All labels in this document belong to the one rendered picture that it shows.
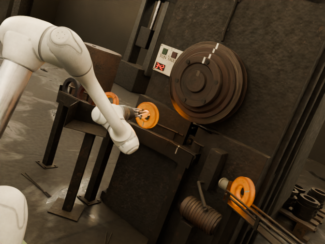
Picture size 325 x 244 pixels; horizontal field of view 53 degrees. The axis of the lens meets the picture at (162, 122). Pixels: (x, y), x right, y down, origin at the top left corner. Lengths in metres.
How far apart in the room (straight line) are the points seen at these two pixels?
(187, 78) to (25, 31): 0.94
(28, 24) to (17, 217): 0.63
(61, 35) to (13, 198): 0.54
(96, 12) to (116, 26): 1.11
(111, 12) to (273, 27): 9.52
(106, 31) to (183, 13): 9.08
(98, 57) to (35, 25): 3.38
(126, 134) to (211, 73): 0.59
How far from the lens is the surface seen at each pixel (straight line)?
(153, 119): 1.87
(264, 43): 1.94
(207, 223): 1.75
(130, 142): 1.53
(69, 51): 1.12
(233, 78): 1.78
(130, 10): 10.69
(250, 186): 1.61
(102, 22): 11.42
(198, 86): 1.78
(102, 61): 4.57
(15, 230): 1.15
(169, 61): 2.17
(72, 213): 2.32
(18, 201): 1.14
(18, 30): 1.24
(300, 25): 1.92
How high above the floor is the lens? 1.25
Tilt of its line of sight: 13 degrees down
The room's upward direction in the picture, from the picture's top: 20 degrees clockwise
